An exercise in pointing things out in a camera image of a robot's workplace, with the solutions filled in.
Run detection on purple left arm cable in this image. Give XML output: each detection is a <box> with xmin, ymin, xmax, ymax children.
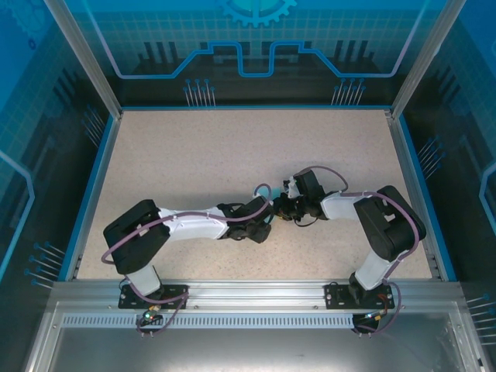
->
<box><xmin>100</xmin><ymin>183</ymin><xmax>274</xmax><ymax>338</ymax></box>

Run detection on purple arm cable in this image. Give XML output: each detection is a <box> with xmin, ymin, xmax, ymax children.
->
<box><xmin>296</xmin><ymin>165</ymin><xmax>422</xmax><ymax>339</ymax></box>
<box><xmin>100</xmin><ymin>183</ymin><xmax>274</xmax><ymax>338</ymax></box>

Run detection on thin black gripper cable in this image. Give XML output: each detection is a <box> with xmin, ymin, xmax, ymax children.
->
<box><xmin>292</xmin><ymin>215</ymin><xmax>325</xmax><ymax>228</ymax></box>

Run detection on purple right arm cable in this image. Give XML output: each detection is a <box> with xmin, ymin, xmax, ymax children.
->
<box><xmin>296</xmin><ymin>165</ymin><xmax>422</xmax><ymax>339</ymax></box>

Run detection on aluminium mounting rail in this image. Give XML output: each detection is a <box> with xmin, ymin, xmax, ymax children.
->
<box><xmin>52</xmin><ymin>279</ymin><xmax>464</xmax><ymax>311</ymax></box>

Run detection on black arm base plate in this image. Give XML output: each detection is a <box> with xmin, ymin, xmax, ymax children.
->
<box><xmin>324</xmin><ymin>284</ymin><xmax>392</xmax><ymax>310</ymax></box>
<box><xmin>118</xmin><ymin>284</ymin><xmax>190</xmax><ymax>310</ymax></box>

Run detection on slotted grey cable duct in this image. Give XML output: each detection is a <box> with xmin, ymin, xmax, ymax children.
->
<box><xmin>61</xmin><ymin>314</ymin><xmax>356</xmax><ymax>329</ymax></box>

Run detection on aluminium side rail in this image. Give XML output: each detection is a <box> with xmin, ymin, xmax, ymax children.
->
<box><xmin>386</xmin><ymin>109</ymin><xmax>443</xmax><ymax>281</ymax></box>

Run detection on aluminium frame post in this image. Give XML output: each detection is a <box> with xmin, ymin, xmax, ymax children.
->
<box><xmin>43</xmin><ymin>0</ymin><xmax>124</xmax><ymax>119</ymax></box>
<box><xmin>389</xmin><ymin>0</ymin><xmax>468</xmax><ymax>119</ymax></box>

